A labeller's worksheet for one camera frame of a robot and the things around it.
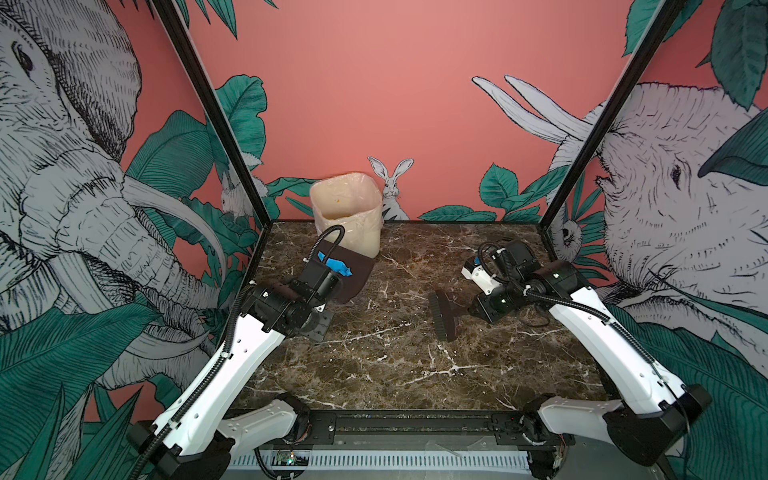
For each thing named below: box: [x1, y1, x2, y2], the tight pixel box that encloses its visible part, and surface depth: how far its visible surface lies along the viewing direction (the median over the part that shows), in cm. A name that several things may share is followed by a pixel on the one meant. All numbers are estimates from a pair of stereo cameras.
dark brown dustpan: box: [314, 240, 374, 303], surface depth 77 cm
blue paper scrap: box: [317, 251, 352, 277], surface depth 76 cm
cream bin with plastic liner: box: [310, 173, 384, 259], surface depth 101 cm
